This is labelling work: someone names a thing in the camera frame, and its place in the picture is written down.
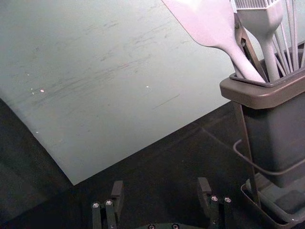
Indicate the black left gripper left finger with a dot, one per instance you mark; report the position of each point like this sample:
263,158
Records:
112,207

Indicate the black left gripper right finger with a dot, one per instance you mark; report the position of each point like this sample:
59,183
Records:
214,205

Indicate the dark grey drip tray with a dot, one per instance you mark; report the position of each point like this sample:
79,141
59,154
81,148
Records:
274,205

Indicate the black table cloth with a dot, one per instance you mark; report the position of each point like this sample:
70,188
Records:
166,162

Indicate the grey plastic rack bin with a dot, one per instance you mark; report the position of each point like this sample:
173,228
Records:
278,143

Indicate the grey kitchen tongs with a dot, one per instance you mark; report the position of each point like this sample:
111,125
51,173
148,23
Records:
247,45

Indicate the pale grey silicone spatula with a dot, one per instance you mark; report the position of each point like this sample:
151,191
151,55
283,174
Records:
209,26

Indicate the pale grey whisk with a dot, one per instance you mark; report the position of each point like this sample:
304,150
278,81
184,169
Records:
296,35

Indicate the pale grey silicone brush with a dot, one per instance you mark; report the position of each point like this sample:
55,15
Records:
264,23

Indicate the dark grey utensil rack frame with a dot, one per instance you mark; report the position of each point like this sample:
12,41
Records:
250,95

